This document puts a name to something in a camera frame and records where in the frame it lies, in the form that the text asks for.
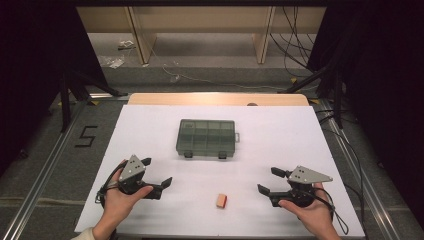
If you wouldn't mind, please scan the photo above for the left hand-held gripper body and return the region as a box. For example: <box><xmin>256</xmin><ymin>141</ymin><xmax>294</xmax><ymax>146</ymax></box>
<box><xmin>118</xmin><ymin>154</ymin><xmax>155</xmax><ymax>196</ymax></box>

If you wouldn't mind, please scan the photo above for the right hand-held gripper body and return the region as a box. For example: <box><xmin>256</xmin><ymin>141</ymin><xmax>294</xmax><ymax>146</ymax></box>
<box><xmin>283</xmin><ymin>165</ymin><xmax>333</xmax><ymax>208</ymax></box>

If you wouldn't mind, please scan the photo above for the small tan and red eraser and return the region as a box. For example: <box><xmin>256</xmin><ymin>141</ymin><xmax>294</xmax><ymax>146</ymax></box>
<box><xmin>215</xmin><ymin>193</ymin><xmax>228</xmax><ymax>209</ymax></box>

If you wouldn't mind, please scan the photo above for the grey plastic compartment box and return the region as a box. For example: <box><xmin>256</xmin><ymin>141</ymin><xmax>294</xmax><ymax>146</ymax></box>
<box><xmin>175</xmin><ymin>118</ymin><xmax>241</xmax><ymax>160</ymax></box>

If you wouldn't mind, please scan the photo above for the person's left hand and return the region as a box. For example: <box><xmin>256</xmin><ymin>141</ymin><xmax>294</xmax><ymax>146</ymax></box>
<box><xmin>103</xmin><ymin>159</ymin><xmax>154</xmax><ymax>224</ymax></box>

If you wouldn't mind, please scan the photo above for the person's right hand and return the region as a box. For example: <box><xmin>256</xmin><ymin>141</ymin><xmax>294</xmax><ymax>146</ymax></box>
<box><xmin>279</xmin><ymin>182</ymin><xmax>334</xmax><ymax>231</ymax></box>

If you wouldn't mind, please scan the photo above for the white table sheet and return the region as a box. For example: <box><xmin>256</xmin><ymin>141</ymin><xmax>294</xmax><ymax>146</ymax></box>
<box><xmin>73</xmin><ymin>104</ymin><xmax>366</xmax><ymax>238</ymax></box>

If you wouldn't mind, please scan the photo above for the black metal stand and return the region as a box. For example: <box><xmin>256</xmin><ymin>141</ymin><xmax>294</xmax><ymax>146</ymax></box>
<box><xmin>278</xmin><ymin>64</ymin><xmax>344</xmax><ymax>130</ymax></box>
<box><xmin>58</xmin><ymin>63</ymin><xmax>129</xmax><ymax>134</ymax></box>

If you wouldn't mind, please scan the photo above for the crumpled clear plastic bag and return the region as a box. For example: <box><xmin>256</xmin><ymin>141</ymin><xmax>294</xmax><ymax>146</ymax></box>
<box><xmin>98</xmin><ymin>54</ymin><xmax>126</xmax><ymax>70</ymax></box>

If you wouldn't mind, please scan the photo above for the crumpled white paper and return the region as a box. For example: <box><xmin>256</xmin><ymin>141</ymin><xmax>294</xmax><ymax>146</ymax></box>
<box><xmin>117</xmin><ymin>39</ymin><xmax>136</xmax><ymax>51</ymax></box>

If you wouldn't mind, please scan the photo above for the black curtain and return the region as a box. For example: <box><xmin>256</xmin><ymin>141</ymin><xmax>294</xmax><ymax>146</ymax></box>
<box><xmin>0</xmin><ymin>0</ymin><xmax>109</xmax><ymax>178</ymax></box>
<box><xmin>306</xmin><ymin>0</ymin><xmax>424</xmax><ymax>231</ymax></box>

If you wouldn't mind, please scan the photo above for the beige wooden shelf unit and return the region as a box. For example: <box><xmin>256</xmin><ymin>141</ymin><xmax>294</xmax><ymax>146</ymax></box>
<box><xmin>75</xmin><ymin>5</ymin><xmax>327</xmax><ymax>65</ymax></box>

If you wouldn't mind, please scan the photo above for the black floor cable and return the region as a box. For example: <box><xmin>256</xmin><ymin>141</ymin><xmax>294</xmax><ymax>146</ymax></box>
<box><xmin>316</xmin><ymin>108</ymin><xmax>368</xmax><ymax>240</ymax></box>

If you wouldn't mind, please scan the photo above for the metal floor rail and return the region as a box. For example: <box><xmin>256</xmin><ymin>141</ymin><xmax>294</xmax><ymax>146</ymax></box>
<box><xmin>1</xmin><ymin>99</ymin><xmax>89</xmax><ymax>240</ymax></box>
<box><xmin>319</xmin><ymin>99</ymin><xmax>406</xmax><ymax>240</ymax></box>

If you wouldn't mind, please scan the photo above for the bundle of black cables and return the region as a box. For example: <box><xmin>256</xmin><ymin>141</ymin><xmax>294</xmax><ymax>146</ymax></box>
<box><xmin>269</xmin><ymin>6</ymin><xmax>321</xmax><ymax>79</ymax></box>

